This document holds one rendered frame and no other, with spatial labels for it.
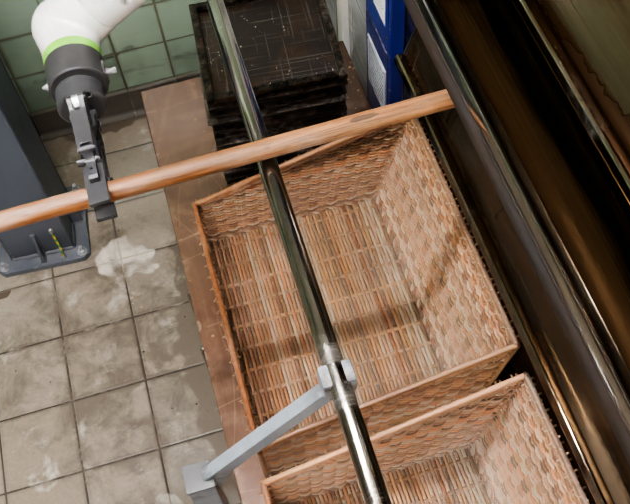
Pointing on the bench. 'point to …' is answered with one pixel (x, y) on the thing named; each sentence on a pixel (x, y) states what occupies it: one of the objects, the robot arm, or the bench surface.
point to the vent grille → (376, 73)
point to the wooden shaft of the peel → (218, 161)
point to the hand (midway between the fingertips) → (99, 192)
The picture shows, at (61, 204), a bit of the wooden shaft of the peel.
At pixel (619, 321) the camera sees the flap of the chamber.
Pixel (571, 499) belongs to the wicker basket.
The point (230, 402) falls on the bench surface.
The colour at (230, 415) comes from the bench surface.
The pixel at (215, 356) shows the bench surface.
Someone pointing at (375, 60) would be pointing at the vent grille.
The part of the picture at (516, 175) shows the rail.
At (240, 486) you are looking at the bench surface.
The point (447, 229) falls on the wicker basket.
